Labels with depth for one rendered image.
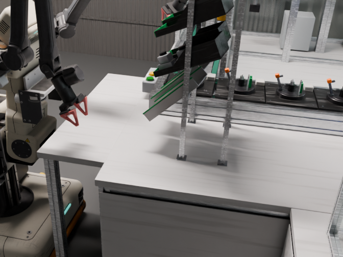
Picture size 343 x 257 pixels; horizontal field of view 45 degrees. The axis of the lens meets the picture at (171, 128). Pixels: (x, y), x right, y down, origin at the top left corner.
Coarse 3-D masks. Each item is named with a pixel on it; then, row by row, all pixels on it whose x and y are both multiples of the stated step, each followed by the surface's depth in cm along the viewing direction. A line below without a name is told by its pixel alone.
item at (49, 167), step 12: (48, 168) 179; (48, 180) 182; (60, 180) 187; (48, 192) 186; (60, 192) 188; (60, 204) 190; (60, 216) 192; (60, 228) 195; (60, 240) 199; (60, 252) 204
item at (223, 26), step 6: (216, 24) 174; (222, 24) 167; (198, 30) 178; (204, 30) 177; (210, 30) 176; (216, 30) 162; (222, 30) 166; (228, 30) 173; (192, 36) 166; (198, 36) 166; (228, 36) 171; (174, 54) 185
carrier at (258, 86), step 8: (224, 80) 220; (240, 80) 207; (248, 80) 202; (256, 80) 217; (264, 80) 218; (216, 88) 211; (224, 88) 211; (240, 88) 207; (248, 88) 207; (256, 88) 213; (216, 96) 202; (224, 96) 202; (240, 96) 203; (248, 96) 204; (256, 96) 204; (264, 96) 205
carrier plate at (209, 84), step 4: (172, 76) 221; (168, 80) 217; (204, 80) 219; (208, 80) 219; (212, 80) 219; (204, 84) 214; (208, 84) 215; (212, 84) 215; (200, 88) 210; (204, 88) 210; (208, 88) 210; (212, 88) 210; (196, 92) 205; (200, 92) 205; (204, 92) 206; (208, 92) 206; (212, 92) 208; (204, 96) 203; (208, 96) 203
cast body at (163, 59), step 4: (164, 52) 164; (168, 52) 166; (160, 56) 164; (164, 56) 163; (168, 56) 163; (172, 56) 166; (160, 60) 164; (164, 60) 164; (168, 60) 163; (172, 60) 164; (160, 64) 166; (164, 64) 165; (168, 64) 164; (172, 64) 164; (160, 68) 166
